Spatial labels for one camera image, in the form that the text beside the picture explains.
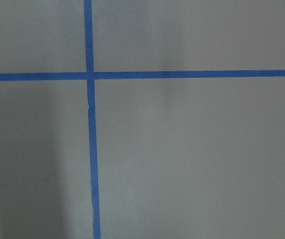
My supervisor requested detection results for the blue tape line lengthwise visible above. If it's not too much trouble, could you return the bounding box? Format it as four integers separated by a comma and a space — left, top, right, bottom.
84, 0, 101, 239

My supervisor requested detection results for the blue tape line crosswise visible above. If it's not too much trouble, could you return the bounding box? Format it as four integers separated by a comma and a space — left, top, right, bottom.
0, 70, 285, 81

